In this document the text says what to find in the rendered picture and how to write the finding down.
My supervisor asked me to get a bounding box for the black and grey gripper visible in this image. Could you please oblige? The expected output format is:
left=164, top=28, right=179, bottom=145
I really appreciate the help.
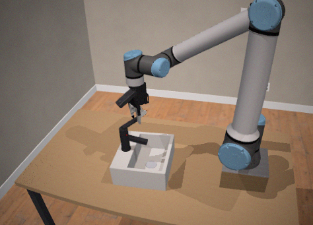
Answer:
left=128, top=82, right=149, bottom=124

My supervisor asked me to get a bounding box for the white square sink basin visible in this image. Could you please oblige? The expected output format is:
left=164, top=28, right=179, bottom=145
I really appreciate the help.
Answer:
left=110, top=131, right=174, bottom=191

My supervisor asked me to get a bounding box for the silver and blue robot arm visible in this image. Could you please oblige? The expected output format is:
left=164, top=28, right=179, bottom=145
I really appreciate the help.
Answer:
left=123, top=0, right=285, bottom=170

